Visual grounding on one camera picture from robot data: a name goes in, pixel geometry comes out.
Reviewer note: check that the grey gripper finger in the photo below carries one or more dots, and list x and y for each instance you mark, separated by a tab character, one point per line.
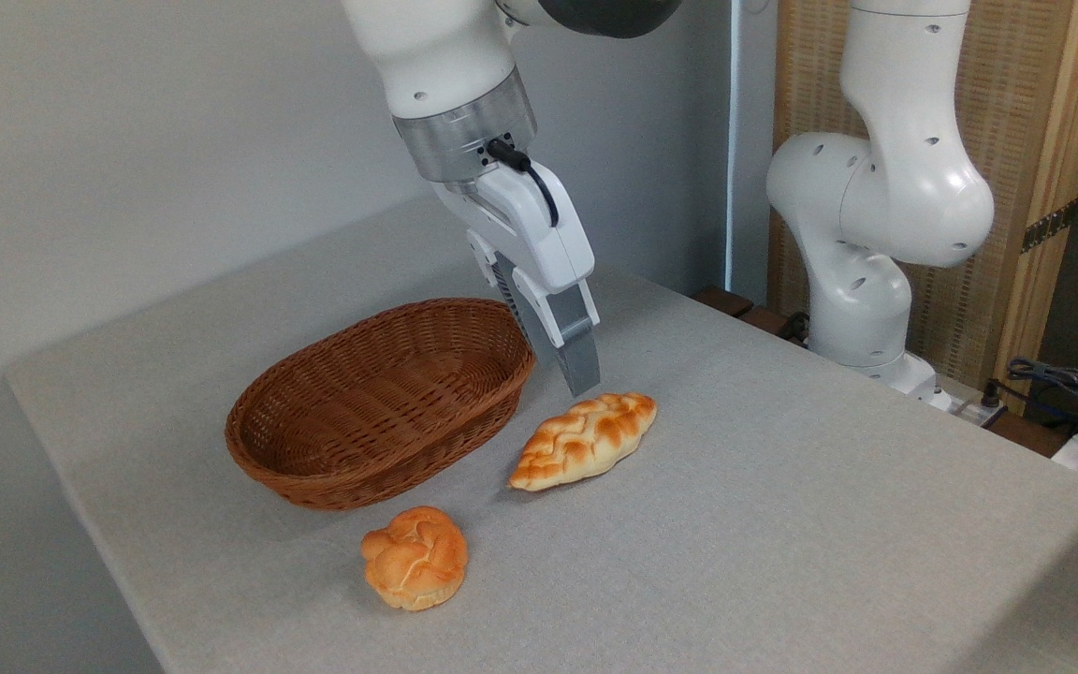
569	337
504	285

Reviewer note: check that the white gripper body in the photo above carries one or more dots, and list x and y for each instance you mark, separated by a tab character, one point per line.
539	243

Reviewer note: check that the long braided bread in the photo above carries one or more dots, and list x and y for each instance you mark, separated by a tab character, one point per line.
581	440

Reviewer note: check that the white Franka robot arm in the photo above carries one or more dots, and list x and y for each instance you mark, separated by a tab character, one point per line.
913	187

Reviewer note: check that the round knotted bread roll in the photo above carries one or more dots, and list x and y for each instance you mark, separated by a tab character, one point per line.
415	560

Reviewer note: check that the brown wooden base board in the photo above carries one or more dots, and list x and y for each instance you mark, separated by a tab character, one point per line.
731	301

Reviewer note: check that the brown wicker basket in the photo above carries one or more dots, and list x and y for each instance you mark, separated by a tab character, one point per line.
314	449

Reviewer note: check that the dark metal screen hinge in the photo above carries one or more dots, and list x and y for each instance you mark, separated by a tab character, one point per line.
1050	226

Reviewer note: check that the wooden framed woven screen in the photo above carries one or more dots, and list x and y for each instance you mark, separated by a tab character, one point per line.
1016	94

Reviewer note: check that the white vertical wall trim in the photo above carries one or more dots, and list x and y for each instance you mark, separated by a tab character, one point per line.
735	140

